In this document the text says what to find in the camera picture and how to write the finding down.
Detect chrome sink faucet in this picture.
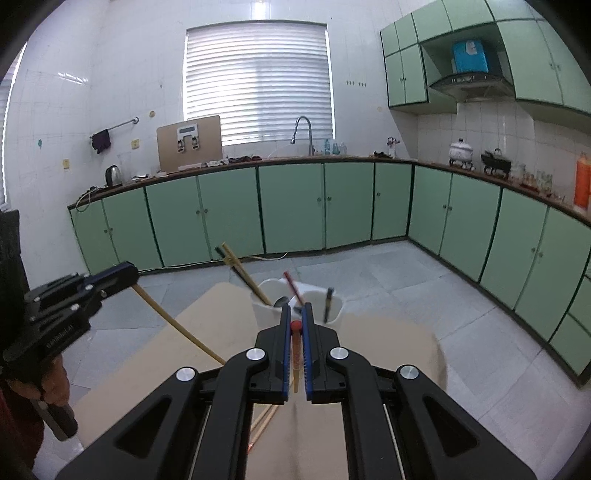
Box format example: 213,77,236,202
289,115,317,158

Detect range hood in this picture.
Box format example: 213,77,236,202
430,72,515,103

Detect black chopstick gold band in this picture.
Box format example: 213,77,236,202
322,287,335,324

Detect cardboard box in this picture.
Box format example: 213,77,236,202
156,115,223,173

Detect person left hand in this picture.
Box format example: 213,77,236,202
8,355,70,407

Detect blue box above hood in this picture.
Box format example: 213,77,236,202
452,39,489,73

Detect dark hanging towel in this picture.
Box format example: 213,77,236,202
90,129,111,154

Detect green lower kitchen cabinets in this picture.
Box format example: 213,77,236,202
69,160,590,384

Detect white cooking pot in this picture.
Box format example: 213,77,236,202
449,138,475,171

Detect white double utensil holder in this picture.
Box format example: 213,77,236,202
250,278,345,331

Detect black spoon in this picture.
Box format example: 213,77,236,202
273,296,290,308

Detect green kitchen cabinets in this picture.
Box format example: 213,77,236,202
380,1,590,115
69,160,590,384

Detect electric kettle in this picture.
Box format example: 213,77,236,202
104,165,123,188

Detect green upper kitchen cabinets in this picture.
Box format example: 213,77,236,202
380,1,590,115

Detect orange thermos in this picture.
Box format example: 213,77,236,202
573,153,590,214

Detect window blinds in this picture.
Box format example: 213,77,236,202
182,20,335,146

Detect black chopstick silver band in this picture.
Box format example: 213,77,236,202
214,246,269,305

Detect plain bamboo chopstick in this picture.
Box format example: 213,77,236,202
218,242,273,306
132,284,226,365

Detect black wok on stove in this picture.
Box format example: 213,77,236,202
481,148,512,180

